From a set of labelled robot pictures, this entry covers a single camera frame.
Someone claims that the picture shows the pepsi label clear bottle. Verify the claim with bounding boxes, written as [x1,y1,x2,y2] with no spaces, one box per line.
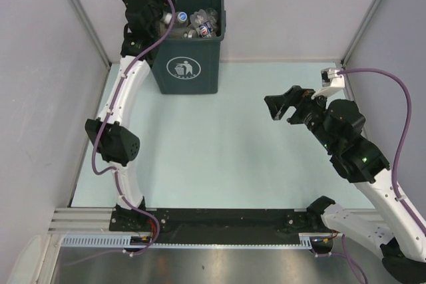
[190,9,217,38]

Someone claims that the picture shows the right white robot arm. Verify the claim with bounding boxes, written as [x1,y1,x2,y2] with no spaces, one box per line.
[264,86,425,283]

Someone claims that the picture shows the clear cup silver base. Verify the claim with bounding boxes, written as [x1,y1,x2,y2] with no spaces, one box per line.
[169,28,198,39]

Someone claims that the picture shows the green label clear bottle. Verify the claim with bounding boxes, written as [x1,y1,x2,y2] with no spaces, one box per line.
[160,12,173,26]

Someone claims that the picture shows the large clear bottle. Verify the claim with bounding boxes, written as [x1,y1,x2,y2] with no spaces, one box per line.
[199,8,219,38]

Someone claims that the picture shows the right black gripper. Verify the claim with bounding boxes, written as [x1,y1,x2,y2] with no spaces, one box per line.
[264,85,338,152]

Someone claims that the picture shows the purple cable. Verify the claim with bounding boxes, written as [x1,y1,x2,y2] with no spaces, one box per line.
[337,69,426,284]
[63,0,177,267]

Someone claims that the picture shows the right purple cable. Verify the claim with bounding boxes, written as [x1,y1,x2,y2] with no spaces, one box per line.
[337,69,426,284]

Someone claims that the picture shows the clear bottle white cap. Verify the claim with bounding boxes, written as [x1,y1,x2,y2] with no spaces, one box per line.
[174,11,188,28]

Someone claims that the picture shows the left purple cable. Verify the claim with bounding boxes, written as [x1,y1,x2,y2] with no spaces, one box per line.
[63,0,177,267]

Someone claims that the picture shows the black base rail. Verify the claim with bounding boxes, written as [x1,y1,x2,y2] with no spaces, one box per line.
[109,207,333,248]

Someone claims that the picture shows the dark green plastic bin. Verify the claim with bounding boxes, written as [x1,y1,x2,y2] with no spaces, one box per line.
[152,0,226,94]

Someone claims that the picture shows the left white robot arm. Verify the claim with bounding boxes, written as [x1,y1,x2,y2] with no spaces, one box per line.
[85,0,176,231]

